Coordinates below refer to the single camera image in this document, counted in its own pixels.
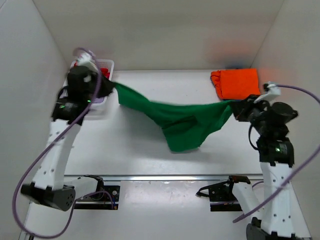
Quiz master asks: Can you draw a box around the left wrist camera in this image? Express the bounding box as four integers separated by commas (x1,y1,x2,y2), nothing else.
73,50,99,73

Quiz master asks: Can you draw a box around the lavender t shirt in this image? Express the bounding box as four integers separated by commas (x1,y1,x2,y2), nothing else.
59,90,108,104

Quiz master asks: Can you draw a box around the folded orange t shirt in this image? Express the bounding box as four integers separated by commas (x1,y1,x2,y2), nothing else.
210,68,261,100

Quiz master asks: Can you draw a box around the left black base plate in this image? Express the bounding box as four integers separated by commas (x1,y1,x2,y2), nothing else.
74,185,121,211

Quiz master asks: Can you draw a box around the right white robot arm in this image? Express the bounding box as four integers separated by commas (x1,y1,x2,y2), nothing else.
196,95,298,240

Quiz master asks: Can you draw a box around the red t shirt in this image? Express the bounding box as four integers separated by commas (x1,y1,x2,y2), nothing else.
83,59,115,80

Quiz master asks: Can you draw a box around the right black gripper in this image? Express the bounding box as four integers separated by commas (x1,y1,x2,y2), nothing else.
229,94,271,136

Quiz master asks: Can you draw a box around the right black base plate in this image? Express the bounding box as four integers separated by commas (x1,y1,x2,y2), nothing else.
195,180,242,212

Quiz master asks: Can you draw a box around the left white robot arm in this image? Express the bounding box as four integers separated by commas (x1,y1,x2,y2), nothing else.
20,65,115,212

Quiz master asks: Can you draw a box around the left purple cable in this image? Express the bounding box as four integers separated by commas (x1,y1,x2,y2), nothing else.
11,47,118,239

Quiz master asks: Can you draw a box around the green t shirt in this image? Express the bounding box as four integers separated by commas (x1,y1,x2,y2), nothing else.
115,83,233,153

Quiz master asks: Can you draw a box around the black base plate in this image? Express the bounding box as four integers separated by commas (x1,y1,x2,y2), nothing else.
195,180,242,212
74,185,121,211

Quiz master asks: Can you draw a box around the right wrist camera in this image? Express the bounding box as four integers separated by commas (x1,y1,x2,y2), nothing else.
254,81,281,104

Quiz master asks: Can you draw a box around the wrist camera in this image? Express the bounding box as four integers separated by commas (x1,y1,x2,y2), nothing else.
73,50,99,73
254,81,281,104

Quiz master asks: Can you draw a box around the white plastic laundry basket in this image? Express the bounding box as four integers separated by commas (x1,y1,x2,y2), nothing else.
70,59,115,120

